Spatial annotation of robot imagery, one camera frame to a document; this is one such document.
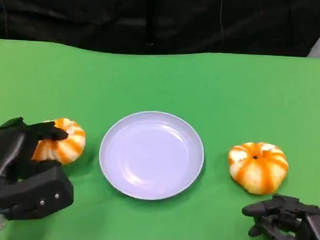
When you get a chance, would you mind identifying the orange and white bread roll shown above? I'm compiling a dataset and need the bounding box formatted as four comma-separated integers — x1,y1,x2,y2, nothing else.
227,140,290,197
31,116,87,167

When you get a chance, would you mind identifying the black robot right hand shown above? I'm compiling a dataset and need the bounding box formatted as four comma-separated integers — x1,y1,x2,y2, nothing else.
240,192,320,240

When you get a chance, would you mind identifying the green table cloth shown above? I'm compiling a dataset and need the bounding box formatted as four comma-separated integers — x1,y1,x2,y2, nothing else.
0,38,320,240

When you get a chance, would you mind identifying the lilac plate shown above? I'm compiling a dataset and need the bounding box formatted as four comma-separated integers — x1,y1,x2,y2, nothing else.
97,108,206,203

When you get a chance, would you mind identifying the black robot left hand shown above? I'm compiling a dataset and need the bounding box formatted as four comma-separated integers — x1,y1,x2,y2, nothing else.
0,115,70,186

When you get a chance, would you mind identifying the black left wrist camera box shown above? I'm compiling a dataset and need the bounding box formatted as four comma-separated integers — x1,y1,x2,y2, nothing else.
0,163,75,224

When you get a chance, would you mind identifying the black backdrop cloth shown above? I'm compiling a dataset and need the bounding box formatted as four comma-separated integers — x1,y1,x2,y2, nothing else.
0,0,320,63

